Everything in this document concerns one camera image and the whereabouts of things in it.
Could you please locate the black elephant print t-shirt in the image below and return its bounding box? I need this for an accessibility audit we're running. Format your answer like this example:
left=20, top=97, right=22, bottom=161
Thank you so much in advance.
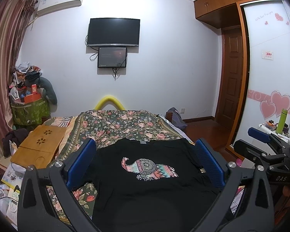
left=84, top=139, right=219, bottom=231

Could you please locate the green thermos bottle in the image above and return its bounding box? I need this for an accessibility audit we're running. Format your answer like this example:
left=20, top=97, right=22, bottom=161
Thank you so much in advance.
left=275, top=108, right=288, bottom=134

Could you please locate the wooden lap desk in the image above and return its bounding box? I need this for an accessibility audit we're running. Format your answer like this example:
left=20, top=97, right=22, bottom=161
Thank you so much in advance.
left=10, top=125, right=66, bottom=169

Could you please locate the floral green bed quilt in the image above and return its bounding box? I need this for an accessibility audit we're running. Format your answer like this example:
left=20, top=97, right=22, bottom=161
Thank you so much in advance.
left=46, top=109, right=196, bottom=221

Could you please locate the white heart wardrobe door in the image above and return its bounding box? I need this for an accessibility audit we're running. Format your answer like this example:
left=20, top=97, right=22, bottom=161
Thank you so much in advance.
left=236, top=0, right=290, bottom=154

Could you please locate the green leaf pattern storage bag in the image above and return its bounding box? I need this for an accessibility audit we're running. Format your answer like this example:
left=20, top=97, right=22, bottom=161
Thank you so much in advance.
left=11, top=98, right=50, bottom=126

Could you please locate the grey purple backpack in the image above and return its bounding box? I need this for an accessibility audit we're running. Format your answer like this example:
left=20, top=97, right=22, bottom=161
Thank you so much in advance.
left=165, top=107, right=188, bottom=131

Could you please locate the brown wooden door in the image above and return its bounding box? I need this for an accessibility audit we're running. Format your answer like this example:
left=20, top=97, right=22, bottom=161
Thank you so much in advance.
left=215, top=26, right=243, bottom=130

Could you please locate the orange box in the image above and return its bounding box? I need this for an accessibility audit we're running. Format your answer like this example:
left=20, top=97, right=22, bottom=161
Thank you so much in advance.
left=24, top=93, right=41, bottom=104

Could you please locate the wooden upper cabinet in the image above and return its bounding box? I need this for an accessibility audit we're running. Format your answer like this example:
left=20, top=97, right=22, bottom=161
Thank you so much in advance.
left=193, top=0, right=281, bottom=29

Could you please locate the pink striped curtain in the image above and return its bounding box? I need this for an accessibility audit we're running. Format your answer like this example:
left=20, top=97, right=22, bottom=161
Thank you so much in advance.
left=0, top=0, right=37, bottom=157

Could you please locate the small black wall monitor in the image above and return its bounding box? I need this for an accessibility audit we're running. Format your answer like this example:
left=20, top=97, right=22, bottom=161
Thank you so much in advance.
left=97, top=47, right=127, bottom=68

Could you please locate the large wall television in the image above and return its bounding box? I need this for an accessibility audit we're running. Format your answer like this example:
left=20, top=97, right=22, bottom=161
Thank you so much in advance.
left=86, top=18, right=140, bottom=47

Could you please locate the white wall air conditioner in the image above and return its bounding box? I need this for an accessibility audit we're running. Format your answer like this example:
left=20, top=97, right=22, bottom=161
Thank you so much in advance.
left=37, top=0, right=83, bottom=17

